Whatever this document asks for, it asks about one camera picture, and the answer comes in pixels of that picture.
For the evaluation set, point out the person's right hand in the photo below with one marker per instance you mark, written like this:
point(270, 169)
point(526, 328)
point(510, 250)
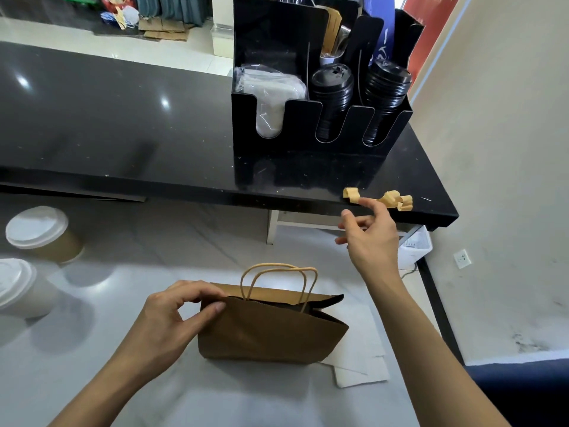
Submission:
point(378, 244)

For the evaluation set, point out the person's left hand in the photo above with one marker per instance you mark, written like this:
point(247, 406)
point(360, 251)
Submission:
point(169, 333)

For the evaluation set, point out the brown paper bag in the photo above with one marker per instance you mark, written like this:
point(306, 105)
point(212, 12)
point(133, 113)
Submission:
point(267, 333)

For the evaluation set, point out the stack of white paper sheets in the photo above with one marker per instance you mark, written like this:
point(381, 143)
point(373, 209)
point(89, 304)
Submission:
point(364, 351)

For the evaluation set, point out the tan coffee cup white lid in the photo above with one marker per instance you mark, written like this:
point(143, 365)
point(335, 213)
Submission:
point(40, 228)

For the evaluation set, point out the person's right forearm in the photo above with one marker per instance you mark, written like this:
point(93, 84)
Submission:
point(436, 360)

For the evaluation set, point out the row of tan tape strips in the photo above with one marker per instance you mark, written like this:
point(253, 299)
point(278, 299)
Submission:
point(391, 200)

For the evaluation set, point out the plastic wrapped white pack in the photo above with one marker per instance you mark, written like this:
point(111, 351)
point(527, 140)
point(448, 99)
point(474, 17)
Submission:
point(271, 93)

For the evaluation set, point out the tan paper sleeve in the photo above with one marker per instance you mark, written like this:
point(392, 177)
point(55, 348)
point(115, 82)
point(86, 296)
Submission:
point(332, 26)

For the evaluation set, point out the red banner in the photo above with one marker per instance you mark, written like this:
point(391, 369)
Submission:
point(431, 26)

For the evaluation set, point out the blue plastic chair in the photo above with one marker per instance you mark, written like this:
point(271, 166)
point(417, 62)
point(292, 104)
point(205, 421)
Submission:
point(380, 17)

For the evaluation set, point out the black acrylic organizer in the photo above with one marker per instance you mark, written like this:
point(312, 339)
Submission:
point(267, 31)

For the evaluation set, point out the white box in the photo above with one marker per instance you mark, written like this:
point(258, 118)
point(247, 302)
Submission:
point(222, 31)

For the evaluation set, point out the blue skirted table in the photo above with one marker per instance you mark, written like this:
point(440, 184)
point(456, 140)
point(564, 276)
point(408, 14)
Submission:
point(173, 6)

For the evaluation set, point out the white wall socket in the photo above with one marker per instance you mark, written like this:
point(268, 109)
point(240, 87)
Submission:
point(462, 258)

